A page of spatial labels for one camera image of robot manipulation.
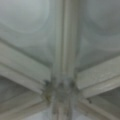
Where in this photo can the white divided round tray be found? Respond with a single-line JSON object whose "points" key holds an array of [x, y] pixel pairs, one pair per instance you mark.
{"points": [[60, 59]]}

